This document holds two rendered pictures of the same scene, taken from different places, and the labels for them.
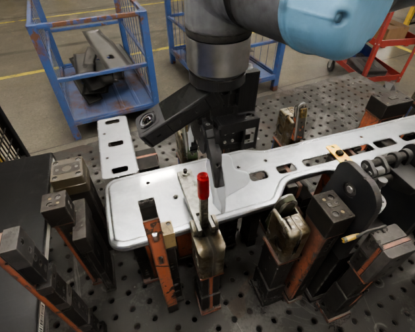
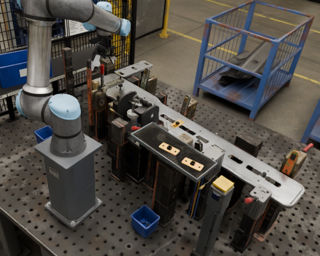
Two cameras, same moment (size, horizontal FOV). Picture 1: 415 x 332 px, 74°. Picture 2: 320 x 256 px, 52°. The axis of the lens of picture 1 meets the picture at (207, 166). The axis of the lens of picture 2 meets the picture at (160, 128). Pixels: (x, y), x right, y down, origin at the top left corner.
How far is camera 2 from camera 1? 1.68 m
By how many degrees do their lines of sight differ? 43
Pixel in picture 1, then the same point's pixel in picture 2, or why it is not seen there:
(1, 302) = (61, 68)
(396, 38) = not seen: outside the picture
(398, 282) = (148, 200)
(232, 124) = (100, 46)
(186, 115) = (95, 39)
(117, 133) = (140, 66)
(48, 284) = (66, 68)
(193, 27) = not seen: hidden behind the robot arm
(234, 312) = not seen: hidden behind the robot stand
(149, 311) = (87, 124)
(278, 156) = (160, 107)
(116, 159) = (125, 71)
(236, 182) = (96, 63)
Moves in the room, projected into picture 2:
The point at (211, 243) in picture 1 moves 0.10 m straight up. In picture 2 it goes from (97, 92) to (96, 76)
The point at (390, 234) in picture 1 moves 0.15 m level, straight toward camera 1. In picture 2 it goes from (122, 121) to (95, 113)
